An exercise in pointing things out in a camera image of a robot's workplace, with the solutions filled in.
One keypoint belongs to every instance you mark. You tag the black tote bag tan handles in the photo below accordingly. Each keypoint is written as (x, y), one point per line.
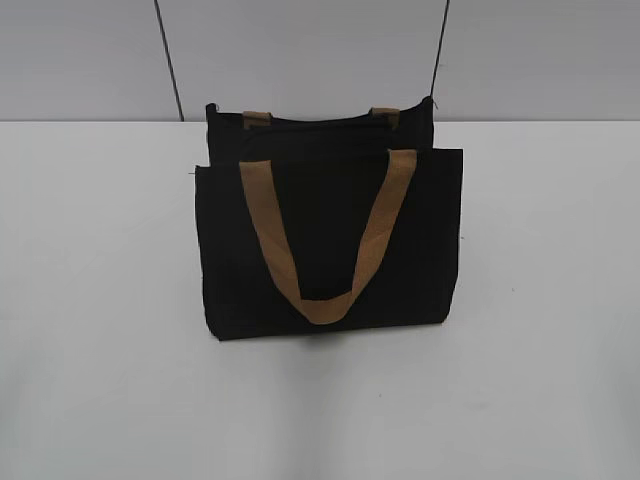
(307, 227)

